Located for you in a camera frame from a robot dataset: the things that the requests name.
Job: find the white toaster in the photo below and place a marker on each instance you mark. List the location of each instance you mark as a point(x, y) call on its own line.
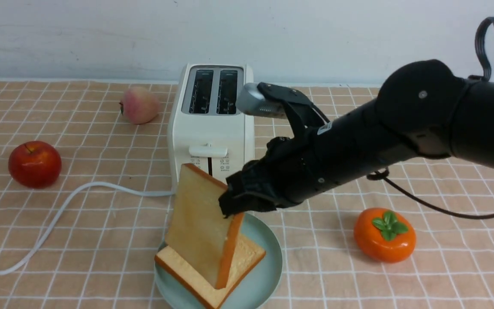
point(205, 127)

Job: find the orange persimmon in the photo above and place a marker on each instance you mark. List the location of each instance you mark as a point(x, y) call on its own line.
point(384, 235)

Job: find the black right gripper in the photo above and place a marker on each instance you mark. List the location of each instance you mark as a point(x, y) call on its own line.
point(291, 171)

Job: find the pink peach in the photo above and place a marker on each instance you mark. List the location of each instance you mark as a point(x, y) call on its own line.
point(139, 106)

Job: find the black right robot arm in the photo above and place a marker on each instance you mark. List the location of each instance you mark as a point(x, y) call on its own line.
point(422, 110)

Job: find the red apple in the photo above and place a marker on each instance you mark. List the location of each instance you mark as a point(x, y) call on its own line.
point(35, 164)

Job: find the light green plate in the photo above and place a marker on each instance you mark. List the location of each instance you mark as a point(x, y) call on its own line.
point(256, 271)

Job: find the beige checkered tablecloth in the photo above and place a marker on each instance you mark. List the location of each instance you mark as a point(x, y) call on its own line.
point(99, 254)

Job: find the toast slice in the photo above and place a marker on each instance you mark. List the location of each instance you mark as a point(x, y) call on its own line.
point(197, 225)
point(212, 279)

